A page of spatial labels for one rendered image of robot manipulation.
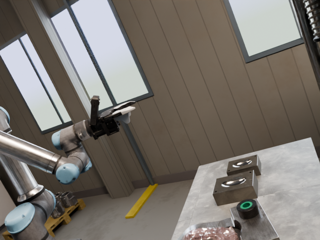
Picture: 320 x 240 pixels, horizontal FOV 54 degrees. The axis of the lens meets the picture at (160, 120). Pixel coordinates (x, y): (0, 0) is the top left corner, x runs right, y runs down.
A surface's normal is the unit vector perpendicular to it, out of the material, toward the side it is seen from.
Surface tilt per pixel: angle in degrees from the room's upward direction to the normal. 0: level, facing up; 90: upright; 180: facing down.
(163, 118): 90
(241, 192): 90
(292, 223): 0
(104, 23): 90
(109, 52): 90
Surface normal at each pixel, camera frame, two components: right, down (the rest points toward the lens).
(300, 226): -0.40, -0.89
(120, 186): -0.41, 0.38
